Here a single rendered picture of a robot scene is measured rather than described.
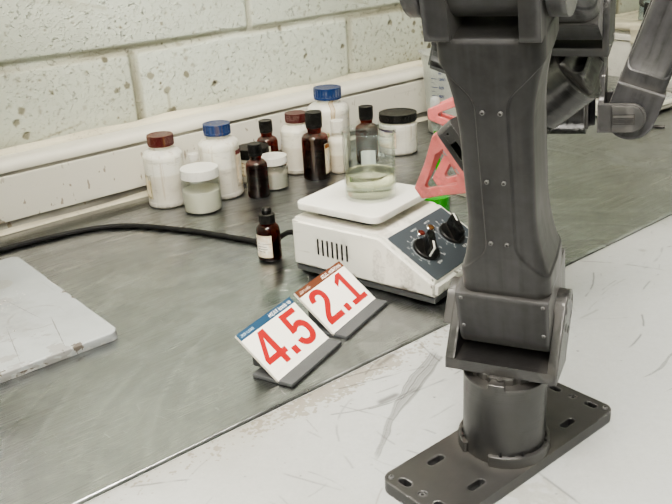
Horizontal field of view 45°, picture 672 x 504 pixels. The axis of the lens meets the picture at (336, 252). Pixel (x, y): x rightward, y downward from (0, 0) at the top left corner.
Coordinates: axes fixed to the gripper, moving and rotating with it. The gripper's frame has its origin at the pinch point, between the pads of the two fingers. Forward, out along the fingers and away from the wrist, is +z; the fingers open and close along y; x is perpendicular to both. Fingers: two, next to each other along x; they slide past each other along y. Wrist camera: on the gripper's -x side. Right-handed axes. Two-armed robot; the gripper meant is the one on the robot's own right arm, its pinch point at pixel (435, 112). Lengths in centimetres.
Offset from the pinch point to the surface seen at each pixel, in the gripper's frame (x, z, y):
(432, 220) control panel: 8.4, -3.9, 18.9
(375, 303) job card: 14.0, -0.1, 30.3
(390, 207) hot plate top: 5.6, -0.1, 22.6
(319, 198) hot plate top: 5.3, 9.1, 21.2
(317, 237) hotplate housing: 8.9, 8.4, 24.5
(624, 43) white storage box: 5, -21, -88
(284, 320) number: 11.1, 5.6, 41.2
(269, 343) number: 11.7, 5.6, 44.9
